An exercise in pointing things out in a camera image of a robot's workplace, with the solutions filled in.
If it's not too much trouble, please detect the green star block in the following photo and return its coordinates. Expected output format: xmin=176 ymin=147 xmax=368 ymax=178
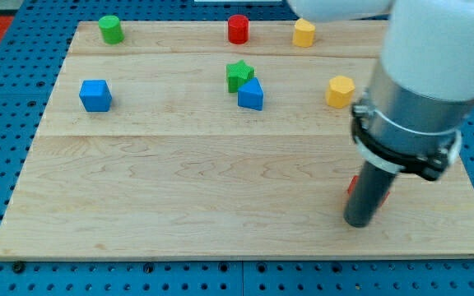
xmin=225 ymin=60 xmax=255 ymax=93

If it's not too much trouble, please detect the green cylinder block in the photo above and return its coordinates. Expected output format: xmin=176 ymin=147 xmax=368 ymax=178
xmin=98 ymin=15 xmax=124 ymax=44

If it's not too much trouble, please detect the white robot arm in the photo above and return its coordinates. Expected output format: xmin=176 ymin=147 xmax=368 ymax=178
xmin=290 ymin=0 xmax=474 ymax=181

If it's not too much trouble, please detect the wooden board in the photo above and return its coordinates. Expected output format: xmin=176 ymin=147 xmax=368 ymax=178
xmin=0 ymin=21 xmax=474 ymax=261

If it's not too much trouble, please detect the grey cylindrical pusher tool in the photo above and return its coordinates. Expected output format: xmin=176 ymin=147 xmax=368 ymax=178
xmin=343 ymin=161 xmax=397 ymax=228

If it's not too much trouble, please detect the yellow hexagon block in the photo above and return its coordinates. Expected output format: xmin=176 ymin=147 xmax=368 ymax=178
xmin=325 ymin=76 xmax=356 ymax=109

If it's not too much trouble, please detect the blue triangle block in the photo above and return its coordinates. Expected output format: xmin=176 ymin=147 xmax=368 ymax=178
xmin=238 ymin=77 xmax=264 ymax=111

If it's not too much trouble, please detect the blue cube block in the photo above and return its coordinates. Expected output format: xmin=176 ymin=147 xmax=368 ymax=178
xmin=79 ymin=80 xmax=112 ymax=112

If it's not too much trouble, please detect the red block behind tool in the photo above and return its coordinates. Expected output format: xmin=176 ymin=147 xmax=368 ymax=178
xmin=346 ymin=175 xmax=390 ymax=207

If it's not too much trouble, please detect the red cylinder block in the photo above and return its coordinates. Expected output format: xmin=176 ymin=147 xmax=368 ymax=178
xmin=227 ymin=14 xmax=249 ymax=44

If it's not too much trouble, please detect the yellow pentagon block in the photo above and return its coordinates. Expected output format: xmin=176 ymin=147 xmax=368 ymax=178
xmin=292 ymin=18 xmax=316 ymax=48

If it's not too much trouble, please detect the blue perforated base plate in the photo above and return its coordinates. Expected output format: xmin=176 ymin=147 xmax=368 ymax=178
xmin=0 ymin=0 xmax=474 ymax=295

